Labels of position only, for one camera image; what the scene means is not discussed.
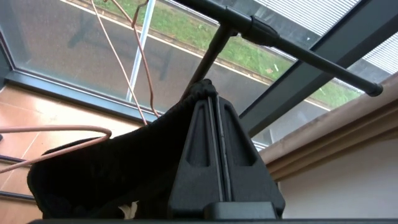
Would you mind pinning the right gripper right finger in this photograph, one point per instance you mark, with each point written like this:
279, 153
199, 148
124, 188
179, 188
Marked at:
248, 183

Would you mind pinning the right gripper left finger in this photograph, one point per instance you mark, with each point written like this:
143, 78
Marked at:
192, 180

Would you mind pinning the beige curtain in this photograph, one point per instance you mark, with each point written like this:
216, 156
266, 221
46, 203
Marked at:
326, 130

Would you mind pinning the window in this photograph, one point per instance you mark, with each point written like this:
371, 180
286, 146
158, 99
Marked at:
62, 46

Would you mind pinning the black shorts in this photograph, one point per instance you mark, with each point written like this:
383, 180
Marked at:
124, 174

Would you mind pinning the black clothes rack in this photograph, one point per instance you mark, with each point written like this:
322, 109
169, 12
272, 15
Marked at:
311, 60

